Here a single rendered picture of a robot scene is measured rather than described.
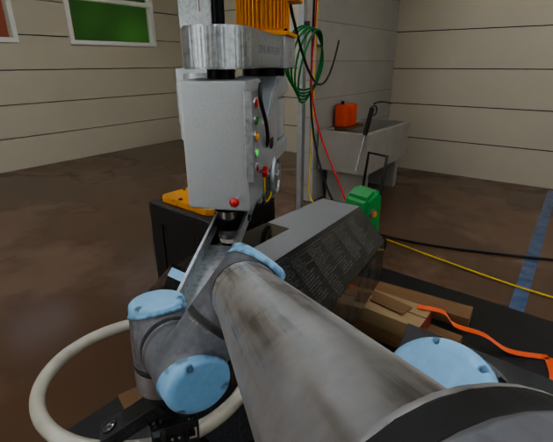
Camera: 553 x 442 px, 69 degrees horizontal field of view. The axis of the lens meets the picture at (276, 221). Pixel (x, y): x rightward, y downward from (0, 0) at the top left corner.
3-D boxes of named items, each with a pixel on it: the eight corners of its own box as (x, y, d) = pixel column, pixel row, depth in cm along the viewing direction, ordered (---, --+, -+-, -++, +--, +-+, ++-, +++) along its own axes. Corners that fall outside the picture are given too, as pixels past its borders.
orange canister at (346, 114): (329, 129, 490) (330, 101, 478) (348, 124, 528) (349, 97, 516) (345, 131, 478) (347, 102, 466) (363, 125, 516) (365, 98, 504)
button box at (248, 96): (251, 176, 138) (249, 89, 128) (259, 176, 138) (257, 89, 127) (246, 182, 131) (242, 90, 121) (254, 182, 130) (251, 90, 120)
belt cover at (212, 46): (247, 74, 210) (246, 39, 204) (295, 74, 205) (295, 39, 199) (168, 83, 122) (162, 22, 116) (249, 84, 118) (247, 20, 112)
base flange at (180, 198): (159, 201, 267) (158, 194, 266) (214, 184, 303) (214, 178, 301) (210, 217, 239) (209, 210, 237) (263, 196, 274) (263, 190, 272)
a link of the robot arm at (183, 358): (206, 334, 51) (172, 294, 60) (150, 414, 49) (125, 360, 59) (254, 358, 56) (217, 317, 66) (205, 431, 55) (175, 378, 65)
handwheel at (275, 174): (258, 187, 163) (257, 150, 158) (283, 188, 162) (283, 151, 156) (249, 198, 149) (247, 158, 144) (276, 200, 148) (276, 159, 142)
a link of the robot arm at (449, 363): (525, 391, 62) (527, 375, 48) (468, 491, 60) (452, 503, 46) (433, 335, 71) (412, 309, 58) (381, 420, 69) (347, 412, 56)
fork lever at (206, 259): (222, 194, 172) (220, 184, 169) (267, 196, 169) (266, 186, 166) (157, 323, 118) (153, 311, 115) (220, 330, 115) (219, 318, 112)
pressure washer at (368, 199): (357, 239, 389) (364, 149, 357) (386, 253, 362) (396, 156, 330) (330, 249, 369) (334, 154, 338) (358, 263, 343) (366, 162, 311)
